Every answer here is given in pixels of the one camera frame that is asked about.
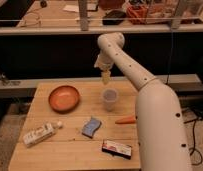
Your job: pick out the black and white box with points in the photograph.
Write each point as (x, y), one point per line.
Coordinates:
(116, 148)

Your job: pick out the metal vertical post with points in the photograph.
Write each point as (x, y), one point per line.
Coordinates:
(83, 15)

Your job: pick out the white plastic bottle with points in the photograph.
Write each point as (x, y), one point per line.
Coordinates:
(41, 133)

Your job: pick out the metal clamp at left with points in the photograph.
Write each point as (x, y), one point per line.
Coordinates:
(6, 82)

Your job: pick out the cream suction gripper tip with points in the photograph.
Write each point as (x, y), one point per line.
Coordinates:
(106, 76)

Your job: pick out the blue sponge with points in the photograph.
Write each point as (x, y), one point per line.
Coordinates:
(91, 127)

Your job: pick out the orange toy carrot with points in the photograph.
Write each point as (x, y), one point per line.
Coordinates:
(126, 120)

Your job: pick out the orange crate on shelf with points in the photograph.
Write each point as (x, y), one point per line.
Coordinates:
(137, 15)

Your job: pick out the white paper on shelf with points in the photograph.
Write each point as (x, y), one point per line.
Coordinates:
(71, 8)

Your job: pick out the orange wooden bowl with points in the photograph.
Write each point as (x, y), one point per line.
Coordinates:
(64, 98)

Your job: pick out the black object on shelf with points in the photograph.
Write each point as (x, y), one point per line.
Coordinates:
(114, 17)

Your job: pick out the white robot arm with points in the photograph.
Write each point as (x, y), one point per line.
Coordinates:
(161, 132)

